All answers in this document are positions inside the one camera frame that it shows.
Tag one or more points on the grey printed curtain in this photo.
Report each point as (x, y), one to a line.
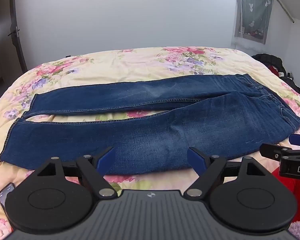
(253, 12)

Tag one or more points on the white wall pipe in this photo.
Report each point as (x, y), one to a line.
(281, 2)

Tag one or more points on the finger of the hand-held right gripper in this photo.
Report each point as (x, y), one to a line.
(298, 140)
(272, 151)

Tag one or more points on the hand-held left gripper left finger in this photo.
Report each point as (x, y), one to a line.
(105, 159)

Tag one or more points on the blue denim pants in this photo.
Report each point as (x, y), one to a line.
(150, 135)

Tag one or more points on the floral yellow blanket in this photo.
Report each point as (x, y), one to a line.
(130, 62)

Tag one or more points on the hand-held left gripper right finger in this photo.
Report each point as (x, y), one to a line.
(196, 158)

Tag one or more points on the black smartphone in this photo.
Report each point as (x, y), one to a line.
(5, 193)

